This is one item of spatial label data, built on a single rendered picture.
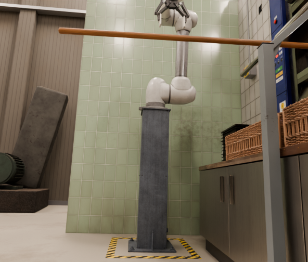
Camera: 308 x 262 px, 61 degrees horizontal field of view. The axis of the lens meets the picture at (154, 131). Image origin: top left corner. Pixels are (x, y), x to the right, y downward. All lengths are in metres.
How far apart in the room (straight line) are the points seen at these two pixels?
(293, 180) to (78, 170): 1.93
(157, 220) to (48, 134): 3.23
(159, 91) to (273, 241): 1.42
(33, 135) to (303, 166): 4.37
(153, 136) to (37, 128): 3.17
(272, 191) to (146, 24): 2.32
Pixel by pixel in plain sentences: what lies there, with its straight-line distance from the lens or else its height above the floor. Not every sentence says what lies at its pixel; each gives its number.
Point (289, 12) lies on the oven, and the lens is 2.23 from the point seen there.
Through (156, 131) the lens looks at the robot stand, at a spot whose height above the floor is 0.83.
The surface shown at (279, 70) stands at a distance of 2.12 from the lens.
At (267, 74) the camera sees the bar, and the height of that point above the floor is 0.83.
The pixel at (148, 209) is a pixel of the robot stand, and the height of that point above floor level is 0.26.
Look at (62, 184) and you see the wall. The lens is 5.09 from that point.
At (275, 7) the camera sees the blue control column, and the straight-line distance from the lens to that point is 2.37.
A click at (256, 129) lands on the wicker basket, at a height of 0.70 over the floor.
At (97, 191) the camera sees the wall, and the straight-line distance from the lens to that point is 2.46.
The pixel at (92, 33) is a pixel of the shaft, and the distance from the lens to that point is 1.43.
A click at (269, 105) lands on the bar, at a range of 0.97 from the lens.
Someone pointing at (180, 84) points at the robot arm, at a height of 1.20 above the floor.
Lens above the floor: 0.45
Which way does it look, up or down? 11 degrees up
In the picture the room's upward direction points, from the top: 2 degrees clockwise
